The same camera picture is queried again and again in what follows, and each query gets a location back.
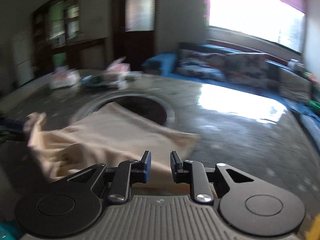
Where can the round black induction cooktop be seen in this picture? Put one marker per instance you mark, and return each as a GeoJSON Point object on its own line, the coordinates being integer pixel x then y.
{"type": "Point", "coordinates": [150, 106]}

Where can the left butterfly pillow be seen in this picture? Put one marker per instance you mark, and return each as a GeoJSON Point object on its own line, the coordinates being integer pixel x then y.
{"type": "Point", "coordinates": [201, 65]}

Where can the white refrigerator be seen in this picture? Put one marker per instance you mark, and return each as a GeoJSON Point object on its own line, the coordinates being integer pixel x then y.
{"type": "Point", "coordinates": [22, 59]}

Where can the dark wooden door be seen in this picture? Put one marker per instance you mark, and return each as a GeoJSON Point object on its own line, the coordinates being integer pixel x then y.
{"type": "Point", "coordinates": [133, 25]}

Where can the pink tissue box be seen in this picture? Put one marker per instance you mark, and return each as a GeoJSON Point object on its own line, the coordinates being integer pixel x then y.
{"type": "Point", "coordinates": [116, 72]}

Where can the grey quilted star tablecloth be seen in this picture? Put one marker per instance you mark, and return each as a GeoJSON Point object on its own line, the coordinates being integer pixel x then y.
{"type": "Point", "coordinates": [255, 134]}

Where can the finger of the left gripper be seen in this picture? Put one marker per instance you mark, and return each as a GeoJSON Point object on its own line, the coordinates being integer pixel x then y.
{"type": "Point", "coordinates": [12, 124]}

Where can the grey cushion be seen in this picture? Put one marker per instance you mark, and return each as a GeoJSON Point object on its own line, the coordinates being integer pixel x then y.
{"type": "Point", "coordinates": [294, 87]}

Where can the dark wooden cabinet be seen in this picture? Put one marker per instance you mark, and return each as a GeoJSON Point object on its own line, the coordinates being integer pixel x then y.
{"type": "Point", "coordinates": [54, 25]}

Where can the teal jacket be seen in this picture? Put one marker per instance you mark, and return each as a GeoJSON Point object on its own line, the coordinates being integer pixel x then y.
{"type": "Point", "coordinates": [9, 231]}

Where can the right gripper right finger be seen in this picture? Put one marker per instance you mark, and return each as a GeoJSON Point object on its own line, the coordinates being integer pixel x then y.
{"type": "Point", "coordinates": [192, 173]}

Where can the pink wet wipes pack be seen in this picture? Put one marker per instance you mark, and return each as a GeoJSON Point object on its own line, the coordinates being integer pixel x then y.
{"type": "Point", "coordinates": [64, 77]}

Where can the dark wooden side table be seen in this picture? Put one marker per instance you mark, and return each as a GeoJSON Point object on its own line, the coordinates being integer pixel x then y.
{"type": "Point", "coordinates": [85, 54]}

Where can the blue sofa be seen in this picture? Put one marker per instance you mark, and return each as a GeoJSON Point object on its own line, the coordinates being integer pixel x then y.
{"type": "Point", "coordinates": [308, 116]}

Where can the window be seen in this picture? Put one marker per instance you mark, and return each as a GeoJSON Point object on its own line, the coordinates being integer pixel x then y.
{"type": "Point", "coordinates": [277, 21]}

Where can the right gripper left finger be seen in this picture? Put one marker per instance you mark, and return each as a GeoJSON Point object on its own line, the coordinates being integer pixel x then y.
{"type": "Point", "coordinates": [126, 174]}

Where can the right butterfly pillow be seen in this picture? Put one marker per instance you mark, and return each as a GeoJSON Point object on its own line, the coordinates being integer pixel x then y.
{"type": "Point", "coordinates": [247, 69]}

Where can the cream sweatshirt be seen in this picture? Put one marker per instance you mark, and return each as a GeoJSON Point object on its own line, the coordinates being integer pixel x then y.
{"type": "Point", "coordinates": [109, 136]}

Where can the butterfly pillow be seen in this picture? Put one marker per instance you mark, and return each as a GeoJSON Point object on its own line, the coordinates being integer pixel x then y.
{"type": "Point", "coordinates": [247, 69]}
{"type": "Point", "coordinates": [201, 65]}

